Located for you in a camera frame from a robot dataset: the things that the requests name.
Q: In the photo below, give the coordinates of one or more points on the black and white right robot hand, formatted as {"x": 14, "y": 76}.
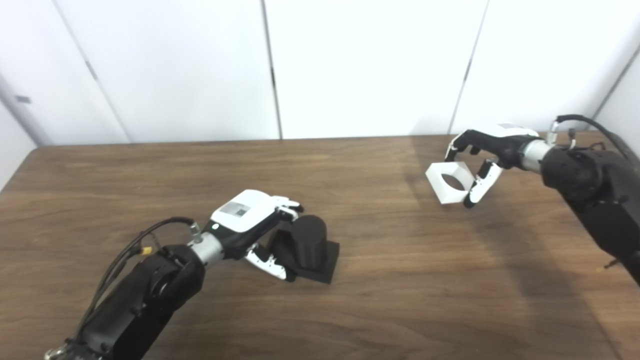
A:
{"x": 500, "y": 142}

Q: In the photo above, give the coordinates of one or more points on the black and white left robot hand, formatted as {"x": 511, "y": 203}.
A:
{"x": 240, "y": 212}

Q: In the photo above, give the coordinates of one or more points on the white square piece with hole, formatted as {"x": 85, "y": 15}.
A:
{"x": 445, "y": 192}

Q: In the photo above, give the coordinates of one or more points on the black peg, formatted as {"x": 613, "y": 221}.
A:
{"x": 310, "y": 240}

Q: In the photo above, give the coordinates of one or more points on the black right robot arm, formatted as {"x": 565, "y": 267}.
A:
{"x": 600, "y": 200}

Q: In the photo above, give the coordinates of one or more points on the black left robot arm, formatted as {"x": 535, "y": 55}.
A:
{"x": 135, "y": 310}

